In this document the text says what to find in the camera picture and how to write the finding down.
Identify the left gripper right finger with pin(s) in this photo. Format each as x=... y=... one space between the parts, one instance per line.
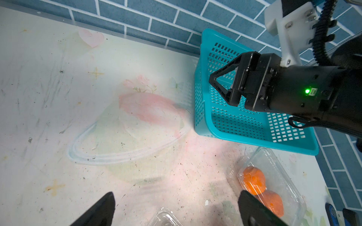
x=254 y=213

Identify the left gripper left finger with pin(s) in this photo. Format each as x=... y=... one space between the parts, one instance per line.
x=100 y=214

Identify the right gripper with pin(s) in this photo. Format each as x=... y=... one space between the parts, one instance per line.
x=252 y=80

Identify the teal plastic basket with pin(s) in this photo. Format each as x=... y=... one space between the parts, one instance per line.
x=215 y=118

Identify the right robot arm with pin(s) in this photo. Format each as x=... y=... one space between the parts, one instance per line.
x=316 y=96

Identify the orange back container right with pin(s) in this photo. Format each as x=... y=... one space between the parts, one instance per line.
x=273 y=202

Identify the orange container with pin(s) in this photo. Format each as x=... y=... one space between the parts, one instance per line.
x=254 y=180
x=273 y=202

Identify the orange back container left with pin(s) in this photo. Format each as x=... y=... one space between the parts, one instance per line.
x=254 y=180

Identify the clear clamshell container back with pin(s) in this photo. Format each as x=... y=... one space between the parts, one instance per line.
x=277 y=181

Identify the clear clamshell container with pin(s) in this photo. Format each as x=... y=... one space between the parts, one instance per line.
x=277 y=181
x=164 y=217

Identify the clear clamshell container middle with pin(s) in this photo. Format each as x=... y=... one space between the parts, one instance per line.
x=164 y=217

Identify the blue stapler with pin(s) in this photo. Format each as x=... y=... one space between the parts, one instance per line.
x=346 y=217

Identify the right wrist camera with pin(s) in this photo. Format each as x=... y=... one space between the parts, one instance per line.
x=293 y=22

